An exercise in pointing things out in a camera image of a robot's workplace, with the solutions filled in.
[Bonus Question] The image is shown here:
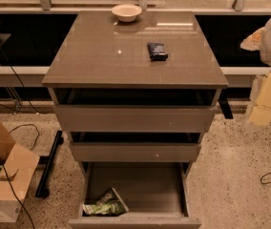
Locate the grey bottom drawer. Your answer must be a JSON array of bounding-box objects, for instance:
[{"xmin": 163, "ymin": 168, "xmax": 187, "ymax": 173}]
[{"xmin": 69, "ymin": 162, "xmax": 201, "ymax": 229}]

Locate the grey drawer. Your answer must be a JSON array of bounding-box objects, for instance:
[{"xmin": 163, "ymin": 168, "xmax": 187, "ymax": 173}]
[
  {"xmin": 70, "ymin": 132, "xmax": 202, "ymax": 162},
  {"xmin": 69, "ymin": 162, "xmax": 201, "ymax": 229},
  {"xmin": 48, "ymin": 87, "xmax": 222, "ymax": 134}
]

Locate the grey middle drawer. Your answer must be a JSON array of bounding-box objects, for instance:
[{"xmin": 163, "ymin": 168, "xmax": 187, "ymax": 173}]
[{"xmin": 70, "ymin": 132, "xmax": 202, "ymax": 162}]

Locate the dark blue snack bag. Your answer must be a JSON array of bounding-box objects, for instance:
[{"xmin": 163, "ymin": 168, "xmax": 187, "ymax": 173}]
[{"xmin": 147, "ymin": 42, "xmax": 168, "ymax": 61}]

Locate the black metal bar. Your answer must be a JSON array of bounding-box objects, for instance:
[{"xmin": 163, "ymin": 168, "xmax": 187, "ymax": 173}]
[{"xmin": 35, "ymin": 131, "xmax": 64, "ymax": 198}]

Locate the grey drawer cabinet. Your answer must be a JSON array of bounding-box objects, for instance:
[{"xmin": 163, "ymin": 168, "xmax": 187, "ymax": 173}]
[{"xmin": 41, "ymin": 10, "xmax": 229, "ymax": 229}]

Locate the white bowl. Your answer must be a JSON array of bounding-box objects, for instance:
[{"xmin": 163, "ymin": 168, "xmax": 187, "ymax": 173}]
[{"xmin": 112, "ymin": 4, "xmax": 142, "ymax": 23}]

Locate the black table leg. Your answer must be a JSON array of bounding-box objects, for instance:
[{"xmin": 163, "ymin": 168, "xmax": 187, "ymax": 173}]
[{"xmin": 219, "ymin": 90, "xmax": 234, "ymax": 119}]

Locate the brown cardboard box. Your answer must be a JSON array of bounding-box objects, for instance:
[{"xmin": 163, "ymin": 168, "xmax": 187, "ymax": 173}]
[{"xmin": 0, "ymin": 123, "xmax": 39, "ymax": 222}]

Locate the black cable on left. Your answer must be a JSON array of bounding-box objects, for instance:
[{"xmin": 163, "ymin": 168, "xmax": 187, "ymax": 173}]
[{"xmin": 0, "ymin": 31, "xmax": 42, "ymax": 229}]

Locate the green jalapeno chip bag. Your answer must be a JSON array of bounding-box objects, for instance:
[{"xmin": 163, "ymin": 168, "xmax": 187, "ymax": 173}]
[{"xmin": 82, "ymin": 188, "xmax": 129, "ymax": 216}]

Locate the grey top drawer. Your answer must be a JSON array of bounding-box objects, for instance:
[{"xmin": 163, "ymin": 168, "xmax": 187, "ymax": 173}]
[{"xmin": 48, "ymin": 87, "xmax": 222, "ymax": 134}]

